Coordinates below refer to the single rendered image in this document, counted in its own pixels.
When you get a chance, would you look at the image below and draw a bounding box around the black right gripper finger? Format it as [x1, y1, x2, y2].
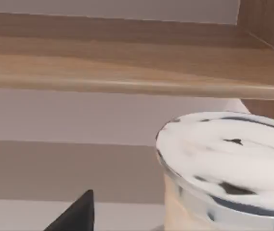
[43, 189, 95, 231]

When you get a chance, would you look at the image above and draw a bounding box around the white cup with dark marks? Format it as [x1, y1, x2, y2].
[155, 98, 274, 231]

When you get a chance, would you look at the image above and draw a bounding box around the wooden shelf unit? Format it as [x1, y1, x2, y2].
[0, 0, 274, 125]

